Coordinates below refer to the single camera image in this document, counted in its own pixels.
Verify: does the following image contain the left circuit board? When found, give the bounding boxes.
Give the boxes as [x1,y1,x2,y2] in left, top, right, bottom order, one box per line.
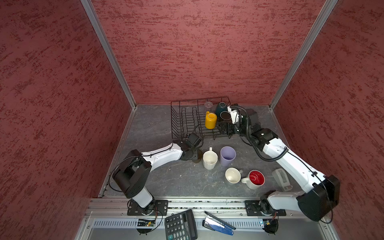
[137,219,157,229]

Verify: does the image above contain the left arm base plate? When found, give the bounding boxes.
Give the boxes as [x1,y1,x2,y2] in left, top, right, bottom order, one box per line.
[127,200,169,216]

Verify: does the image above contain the right circuit board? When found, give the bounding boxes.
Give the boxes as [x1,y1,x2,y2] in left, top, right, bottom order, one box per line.
[263,219,279,232]

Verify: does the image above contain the lilac plastic cup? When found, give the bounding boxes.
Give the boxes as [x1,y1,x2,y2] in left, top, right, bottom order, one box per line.
[220,146,237,167]

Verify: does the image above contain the black calculator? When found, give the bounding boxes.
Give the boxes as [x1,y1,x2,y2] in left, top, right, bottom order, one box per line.
[165,210,198,240]

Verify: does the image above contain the yellow mug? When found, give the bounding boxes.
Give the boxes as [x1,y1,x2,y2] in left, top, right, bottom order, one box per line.
[205,111,218,130]

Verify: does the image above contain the cream white mug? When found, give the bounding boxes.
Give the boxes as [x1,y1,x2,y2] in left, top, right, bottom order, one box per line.
[225,168,243,185]

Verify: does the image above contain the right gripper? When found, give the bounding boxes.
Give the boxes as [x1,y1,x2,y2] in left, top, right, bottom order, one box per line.
[215,118,251,138]

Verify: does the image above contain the white mug red inside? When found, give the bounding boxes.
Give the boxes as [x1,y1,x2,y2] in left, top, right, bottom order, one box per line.
[241,170,266,190]

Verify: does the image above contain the black mug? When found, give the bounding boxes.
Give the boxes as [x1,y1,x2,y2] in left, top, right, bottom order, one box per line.
[220,111,232,124]

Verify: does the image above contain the blue black stapler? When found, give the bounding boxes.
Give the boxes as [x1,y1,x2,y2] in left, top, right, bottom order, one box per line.
[203,211,236,236]

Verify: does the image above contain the clear glass cup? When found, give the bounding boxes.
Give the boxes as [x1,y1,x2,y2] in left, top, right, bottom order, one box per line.
[204,101,213,112]

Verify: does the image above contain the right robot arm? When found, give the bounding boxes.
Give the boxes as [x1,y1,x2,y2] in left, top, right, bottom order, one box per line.
[229,106,341,222]

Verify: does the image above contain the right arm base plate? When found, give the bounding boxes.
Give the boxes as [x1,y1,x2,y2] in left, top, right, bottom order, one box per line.
[245,200,287,217]

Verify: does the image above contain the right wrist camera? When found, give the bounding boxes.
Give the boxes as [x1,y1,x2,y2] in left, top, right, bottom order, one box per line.
[227,105,241,125]

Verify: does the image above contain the circuit board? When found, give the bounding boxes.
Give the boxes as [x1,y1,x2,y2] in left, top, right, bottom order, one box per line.
[137,219,157,229]
[263,219,279,232]

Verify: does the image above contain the dark green ceramic mug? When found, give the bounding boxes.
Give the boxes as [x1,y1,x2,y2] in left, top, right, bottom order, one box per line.
[215,102,228,118]

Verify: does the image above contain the white ceramic mug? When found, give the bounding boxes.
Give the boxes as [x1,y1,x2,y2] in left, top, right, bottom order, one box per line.
[203,147,218,170]

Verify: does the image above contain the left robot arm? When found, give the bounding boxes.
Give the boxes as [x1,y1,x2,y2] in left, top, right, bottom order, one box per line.
[109,133,203,215]

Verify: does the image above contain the black wire dish rack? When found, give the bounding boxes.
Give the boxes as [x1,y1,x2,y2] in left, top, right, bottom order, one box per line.
[171,97,231,140]

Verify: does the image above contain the olive green glass cup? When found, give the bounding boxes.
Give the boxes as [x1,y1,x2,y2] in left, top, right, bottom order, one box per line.
[192,149,203,164]

